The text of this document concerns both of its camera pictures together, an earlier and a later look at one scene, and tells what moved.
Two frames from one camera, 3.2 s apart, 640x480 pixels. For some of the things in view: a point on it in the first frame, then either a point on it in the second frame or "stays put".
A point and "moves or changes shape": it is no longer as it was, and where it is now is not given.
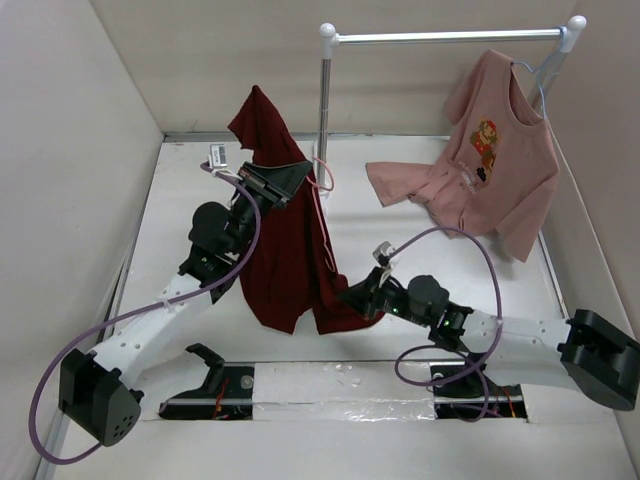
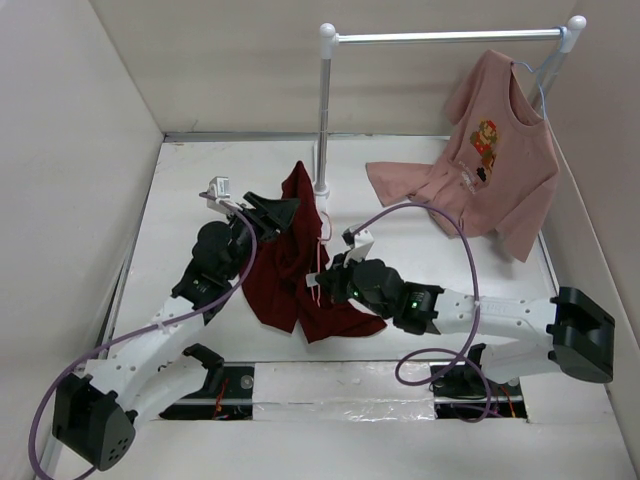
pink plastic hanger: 327,255 → 318,261
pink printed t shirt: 498,170 stays put
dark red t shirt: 288,267 moves or changes shape
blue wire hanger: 543,68 stays put
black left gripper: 278,182 → 276,213
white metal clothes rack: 565,35 stays put
